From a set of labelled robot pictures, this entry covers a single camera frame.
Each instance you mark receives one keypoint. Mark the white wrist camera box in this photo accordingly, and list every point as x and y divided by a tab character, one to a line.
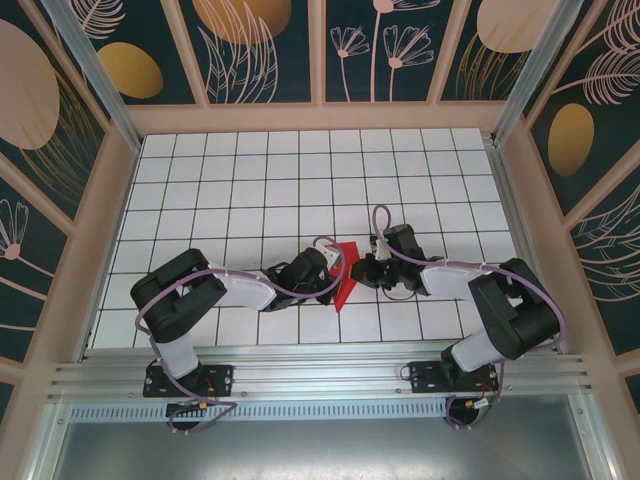
382	252
330	253

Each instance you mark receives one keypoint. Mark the wall panel with peach circle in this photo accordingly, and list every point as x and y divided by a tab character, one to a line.
500	30

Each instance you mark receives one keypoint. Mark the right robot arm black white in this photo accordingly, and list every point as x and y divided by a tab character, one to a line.
445	277

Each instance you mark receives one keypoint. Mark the long aluminium mounting rail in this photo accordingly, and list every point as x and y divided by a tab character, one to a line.
325	372

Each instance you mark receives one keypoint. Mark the wall panel pale leaf outlines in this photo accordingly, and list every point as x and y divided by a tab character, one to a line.
610	260

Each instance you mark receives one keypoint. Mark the grey metal sheet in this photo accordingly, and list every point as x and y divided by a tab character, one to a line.
325	450

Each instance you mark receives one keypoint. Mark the aluminium corner post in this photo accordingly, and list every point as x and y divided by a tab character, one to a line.
525	75
100	85

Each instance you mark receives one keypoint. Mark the small board with yellow connector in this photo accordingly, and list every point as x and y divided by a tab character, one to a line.
190	407
482	402

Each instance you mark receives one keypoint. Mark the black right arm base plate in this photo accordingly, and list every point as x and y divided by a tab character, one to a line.
425	377

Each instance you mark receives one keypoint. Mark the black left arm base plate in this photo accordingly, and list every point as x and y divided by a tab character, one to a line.
220	380

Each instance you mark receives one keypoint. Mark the wall panel single flower outline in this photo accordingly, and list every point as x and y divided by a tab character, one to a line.
20	260

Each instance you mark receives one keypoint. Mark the wall panel with pink flowers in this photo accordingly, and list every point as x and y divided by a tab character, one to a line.
380	50

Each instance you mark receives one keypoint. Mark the wall panel with leaf outlines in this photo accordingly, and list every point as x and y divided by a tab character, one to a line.
240	50

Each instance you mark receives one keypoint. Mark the red paper sheet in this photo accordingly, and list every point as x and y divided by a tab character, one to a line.
345	295

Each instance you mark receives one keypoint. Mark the wall panel gold oval feathers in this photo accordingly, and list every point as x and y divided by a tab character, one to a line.
570	140

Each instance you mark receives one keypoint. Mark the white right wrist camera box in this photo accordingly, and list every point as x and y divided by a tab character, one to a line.
382	252

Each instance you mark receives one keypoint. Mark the aluminium side rail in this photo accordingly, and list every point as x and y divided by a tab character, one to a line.
525	240

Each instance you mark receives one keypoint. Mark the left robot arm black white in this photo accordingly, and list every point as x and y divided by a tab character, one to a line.
245	292

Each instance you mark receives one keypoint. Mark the wall panel with golden oval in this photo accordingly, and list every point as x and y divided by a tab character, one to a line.
130	70

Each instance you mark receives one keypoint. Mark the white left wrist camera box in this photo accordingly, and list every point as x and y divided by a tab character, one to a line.
330	253

